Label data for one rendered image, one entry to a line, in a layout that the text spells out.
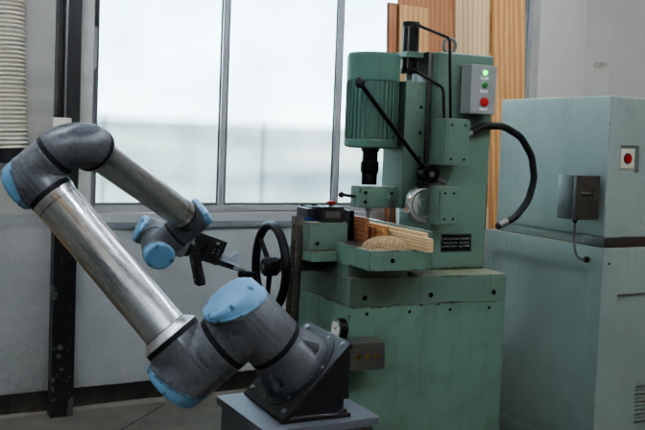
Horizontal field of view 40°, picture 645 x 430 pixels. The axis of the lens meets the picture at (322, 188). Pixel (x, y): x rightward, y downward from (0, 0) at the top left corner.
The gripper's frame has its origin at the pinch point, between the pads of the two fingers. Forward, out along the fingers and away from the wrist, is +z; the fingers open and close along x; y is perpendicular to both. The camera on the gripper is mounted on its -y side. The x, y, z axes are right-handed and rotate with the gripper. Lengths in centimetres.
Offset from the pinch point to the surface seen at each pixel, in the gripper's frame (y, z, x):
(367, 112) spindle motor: 61, 15, -18
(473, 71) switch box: 86, 41, -28
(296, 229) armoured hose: 18.3, 8.0, -13.4
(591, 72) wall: 169, 214, 132
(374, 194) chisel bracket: 38, 30, -15
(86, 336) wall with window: -53, -11, 118
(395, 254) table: 21, 27, -45
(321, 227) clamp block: 21.4, 11.8, -22.1
